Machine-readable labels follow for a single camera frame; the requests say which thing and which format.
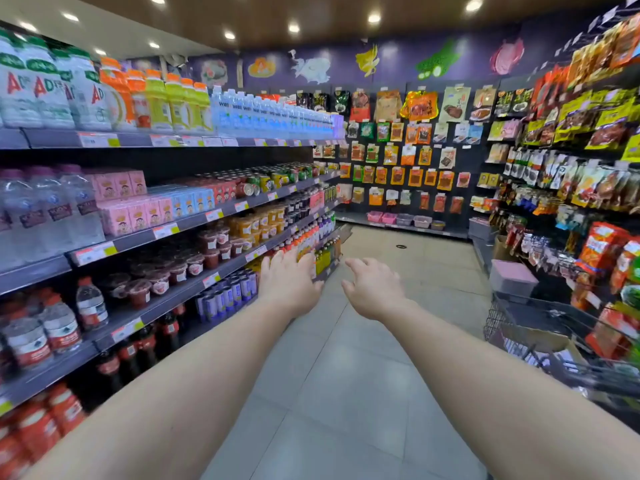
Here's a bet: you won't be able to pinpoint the person's left hand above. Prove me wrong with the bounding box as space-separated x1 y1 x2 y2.
257 247 326 321

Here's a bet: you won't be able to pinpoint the person's right hand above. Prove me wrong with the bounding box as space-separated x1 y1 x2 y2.
341 257 416 324

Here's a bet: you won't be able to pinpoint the grey metal shelf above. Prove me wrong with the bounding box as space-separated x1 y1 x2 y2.
0 202 346 415
0 125 346 151
0 170 343 298

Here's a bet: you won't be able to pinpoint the person's left forearm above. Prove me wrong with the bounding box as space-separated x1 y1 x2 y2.
22 299 323 480

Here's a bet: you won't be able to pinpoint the person's right forearm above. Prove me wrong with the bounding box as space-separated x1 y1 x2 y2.
385 299 640 480

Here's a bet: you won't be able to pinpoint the row of colourful drink bottles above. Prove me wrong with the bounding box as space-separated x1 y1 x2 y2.
292 214 346 278

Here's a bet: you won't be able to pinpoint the row of purple tins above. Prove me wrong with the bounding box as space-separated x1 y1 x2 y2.
195 268 260 323

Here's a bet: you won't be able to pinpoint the grey plastic bin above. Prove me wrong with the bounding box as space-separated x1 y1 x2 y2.
468 217 499 244

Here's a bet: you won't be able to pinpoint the group of red jelly cups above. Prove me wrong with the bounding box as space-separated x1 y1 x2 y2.
97 227 233 311

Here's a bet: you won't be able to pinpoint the stack of blue cartons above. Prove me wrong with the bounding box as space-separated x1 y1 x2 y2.
149 186 217 219

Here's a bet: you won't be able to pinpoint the pink storage box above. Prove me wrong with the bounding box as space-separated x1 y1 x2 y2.
489 259 540 298

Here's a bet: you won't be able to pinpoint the row of dark cola bottles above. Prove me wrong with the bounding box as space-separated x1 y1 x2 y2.
92 303 189 395

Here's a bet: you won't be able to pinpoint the row of blue label bottles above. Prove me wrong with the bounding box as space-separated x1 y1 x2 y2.
209 86 346 141

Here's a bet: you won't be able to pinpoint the cardboard box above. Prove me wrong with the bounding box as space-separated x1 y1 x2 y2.
499 322 591 367

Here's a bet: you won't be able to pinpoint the stack of pink cartons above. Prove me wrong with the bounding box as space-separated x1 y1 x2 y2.
85 168 173 237

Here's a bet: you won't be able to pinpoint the row of yellow juice bottles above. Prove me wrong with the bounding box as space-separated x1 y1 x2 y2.
145 69 216 135

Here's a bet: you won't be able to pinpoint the row of red label bottles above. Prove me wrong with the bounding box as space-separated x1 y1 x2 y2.
0 276 110 375

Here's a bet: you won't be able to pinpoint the row of orange juice bottles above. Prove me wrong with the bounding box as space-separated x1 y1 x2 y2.
99 57 151 131

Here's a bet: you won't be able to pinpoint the row of clear water bottles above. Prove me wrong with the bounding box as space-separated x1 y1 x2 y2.
0 163 106 273

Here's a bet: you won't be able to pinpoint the racks of snack packets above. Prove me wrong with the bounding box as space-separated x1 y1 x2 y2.
469 9 640 365

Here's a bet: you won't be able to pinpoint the row of red drink bottles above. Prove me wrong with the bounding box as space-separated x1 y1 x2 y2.
0 382 89 480

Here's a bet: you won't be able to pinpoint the group of recessed ceiling lights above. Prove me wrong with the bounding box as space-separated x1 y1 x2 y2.
12 0 486 57

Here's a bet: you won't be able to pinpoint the row of white milk bottles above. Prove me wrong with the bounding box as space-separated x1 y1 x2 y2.
0 27 113 131

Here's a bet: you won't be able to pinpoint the wall of hanging snack packets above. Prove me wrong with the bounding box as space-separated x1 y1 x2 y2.
312 84 501 217

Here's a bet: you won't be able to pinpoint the white cartoon wall sticker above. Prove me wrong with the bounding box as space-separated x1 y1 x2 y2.
289 48 332 85

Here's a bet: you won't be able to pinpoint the orange fruit wall sticker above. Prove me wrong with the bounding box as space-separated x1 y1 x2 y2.
247 55 277 79

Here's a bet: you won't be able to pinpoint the grey round wall sticker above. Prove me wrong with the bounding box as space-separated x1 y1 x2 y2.
199 58 229 88

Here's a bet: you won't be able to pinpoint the yellow banana wall sticker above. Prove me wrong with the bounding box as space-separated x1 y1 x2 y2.
355 43 381 78

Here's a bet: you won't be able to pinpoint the wire shopping cart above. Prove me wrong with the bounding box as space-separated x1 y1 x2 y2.
482 292 640 413

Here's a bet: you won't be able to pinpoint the green vegetable wall sticker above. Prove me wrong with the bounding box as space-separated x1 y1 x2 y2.
415 40 460 81

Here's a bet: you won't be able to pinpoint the pink meat wall sticker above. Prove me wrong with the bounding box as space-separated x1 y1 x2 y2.
489 37 526 75

